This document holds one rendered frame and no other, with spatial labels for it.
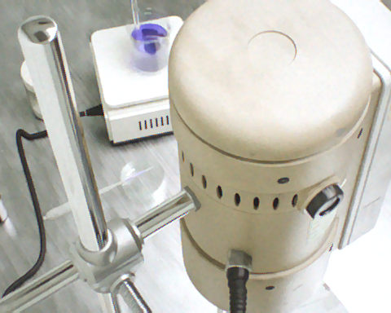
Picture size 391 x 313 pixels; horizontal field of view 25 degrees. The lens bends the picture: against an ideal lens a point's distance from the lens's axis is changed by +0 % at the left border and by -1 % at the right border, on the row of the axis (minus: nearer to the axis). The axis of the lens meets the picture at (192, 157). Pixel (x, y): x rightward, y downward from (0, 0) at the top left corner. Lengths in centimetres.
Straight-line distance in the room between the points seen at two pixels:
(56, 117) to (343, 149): 15
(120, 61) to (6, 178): 21
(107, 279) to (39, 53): 19
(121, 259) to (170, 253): 58
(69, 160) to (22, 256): 70
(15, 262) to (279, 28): 69
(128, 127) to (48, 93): 76
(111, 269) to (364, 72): 17
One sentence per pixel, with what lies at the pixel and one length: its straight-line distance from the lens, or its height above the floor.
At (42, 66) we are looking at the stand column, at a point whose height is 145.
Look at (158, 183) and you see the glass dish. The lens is 109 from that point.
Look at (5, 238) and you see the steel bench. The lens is 109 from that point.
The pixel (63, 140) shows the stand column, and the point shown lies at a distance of 37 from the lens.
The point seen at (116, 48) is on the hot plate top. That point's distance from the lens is 111.
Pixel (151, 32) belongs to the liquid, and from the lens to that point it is 107.
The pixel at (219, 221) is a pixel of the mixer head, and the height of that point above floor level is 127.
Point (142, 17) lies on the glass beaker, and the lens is 106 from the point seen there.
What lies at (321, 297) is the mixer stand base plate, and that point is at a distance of 102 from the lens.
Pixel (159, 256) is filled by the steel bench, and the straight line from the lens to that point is 105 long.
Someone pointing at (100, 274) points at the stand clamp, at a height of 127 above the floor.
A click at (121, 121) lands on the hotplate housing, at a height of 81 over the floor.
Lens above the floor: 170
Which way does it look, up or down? 59 degrees down
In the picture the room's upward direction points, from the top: 3 degrees counter-clockwise
